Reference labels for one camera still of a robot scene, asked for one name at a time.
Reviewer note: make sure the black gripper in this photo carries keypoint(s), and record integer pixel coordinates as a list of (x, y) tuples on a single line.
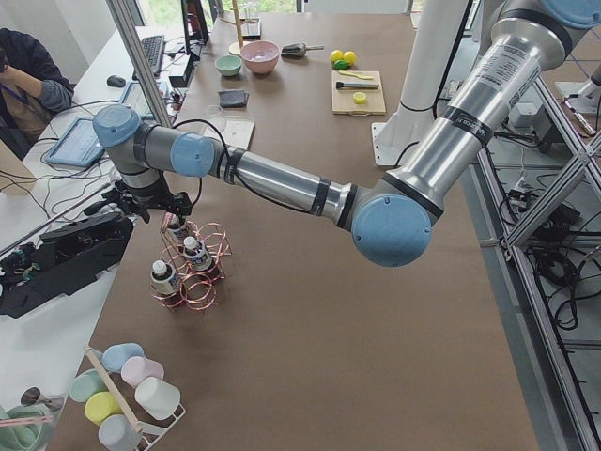
[(151, 195)]

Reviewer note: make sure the tea bottle white cap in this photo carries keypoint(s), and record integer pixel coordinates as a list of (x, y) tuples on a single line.
[(165, 281), (199, 258), (178, 230)]

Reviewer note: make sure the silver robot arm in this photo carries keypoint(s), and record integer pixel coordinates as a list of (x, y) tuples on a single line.
[(390, 223)]

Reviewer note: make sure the blue teach pendant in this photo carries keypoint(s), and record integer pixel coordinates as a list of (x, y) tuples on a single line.
[(78, 146), (134, 97)]

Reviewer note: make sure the black open case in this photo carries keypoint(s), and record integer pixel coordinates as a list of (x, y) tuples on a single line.
[(66, 260)]

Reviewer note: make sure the clear wine glass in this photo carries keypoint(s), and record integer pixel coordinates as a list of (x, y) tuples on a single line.
[(213, 113)]

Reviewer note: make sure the cream rabbit tray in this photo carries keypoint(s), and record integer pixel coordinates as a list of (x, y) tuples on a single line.
[(237, 131)]

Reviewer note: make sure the black computer mouse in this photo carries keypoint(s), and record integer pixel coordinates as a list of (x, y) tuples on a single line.
[(115, 81)]

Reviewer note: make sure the grey folded cloth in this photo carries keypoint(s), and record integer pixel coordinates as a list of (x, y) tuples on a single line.
[(233, 98)]

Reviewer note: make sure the black keyboard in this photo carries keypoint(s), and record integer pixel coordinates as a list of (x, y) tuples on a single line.
[(153, 48)]

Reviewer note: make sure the seated person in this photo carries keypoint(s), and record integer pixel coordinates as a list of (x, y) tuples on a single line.
[(33, 90)]

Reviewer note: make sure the green bowl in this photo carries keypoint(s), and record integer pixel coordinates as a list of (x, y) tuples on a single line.
[(228, 65)]

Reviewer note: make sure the pink cup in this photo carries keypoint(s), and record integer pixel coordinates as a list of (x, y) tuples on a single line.
[(138, 368)]

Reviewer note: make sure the black monitor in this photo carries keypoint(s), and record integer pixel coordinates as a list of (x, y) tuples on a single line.
[(195, 28)]

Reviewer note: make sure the pink bowl of ice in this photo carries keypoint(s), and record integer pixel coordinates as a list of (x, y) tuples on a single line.
[(260, 57)]

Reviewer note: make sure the green cup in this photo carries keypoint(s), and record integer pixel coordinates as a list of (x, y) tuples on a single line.
[(86, 385)]

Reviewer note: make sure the white cup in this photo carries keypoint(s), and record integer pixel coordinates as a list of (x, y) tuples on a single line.
[(159, 398)]

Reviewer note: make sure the wooden cup tree stand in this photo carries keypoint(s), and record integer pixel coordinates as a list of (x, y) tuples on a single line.
[(231, 16)]

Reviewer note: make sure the yellow cup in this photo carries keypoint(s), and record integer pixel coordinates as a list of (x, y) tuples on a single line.
[(100, 406)]

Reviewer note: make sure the clear glass mug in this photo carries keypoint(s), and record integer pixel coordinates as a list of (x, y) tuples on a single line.
[(250, 21)]

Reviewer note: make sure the steel ice scoop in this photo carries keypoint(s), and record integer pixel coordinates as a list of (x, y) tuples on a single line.
[(299, 50)]

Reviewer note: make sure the light blue cup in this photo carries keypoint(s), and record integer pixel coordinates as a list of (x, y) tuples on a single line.
[(117, 434)]

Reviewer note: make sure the yellow lemon half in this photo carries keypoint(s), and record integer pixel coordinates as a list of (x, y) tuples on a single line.
[(359, 97)]

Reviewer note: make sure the bamboo cutting board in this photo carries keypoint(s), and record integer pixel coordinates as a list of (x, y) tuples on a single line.
[(342, 100)]

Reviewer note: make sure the whole yellow lemon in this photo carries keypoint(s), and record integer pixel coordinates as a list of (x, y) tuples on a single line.
[(336, 55), (350, 58)]

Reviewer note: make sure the yellow plastic knife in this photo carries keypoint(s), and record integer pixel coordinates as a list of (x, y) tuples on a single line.
[(355, 75)]

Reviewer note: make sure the copper wire bottle basket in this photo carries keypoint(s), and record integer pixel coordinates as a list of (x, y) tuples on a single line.
[(197, 292)]

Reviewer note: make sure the aluminium frame post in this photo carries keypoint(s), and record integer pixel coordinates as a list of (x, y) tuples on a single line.
[(127, 31)]

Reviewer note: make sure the white wire cup rack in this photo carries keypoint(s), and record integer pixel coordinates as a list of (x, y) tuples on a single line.
[(152, 430)]

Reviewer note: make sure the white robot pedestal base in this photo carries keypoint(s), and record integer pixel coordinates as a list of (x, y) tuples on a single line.
[(440, 28)]

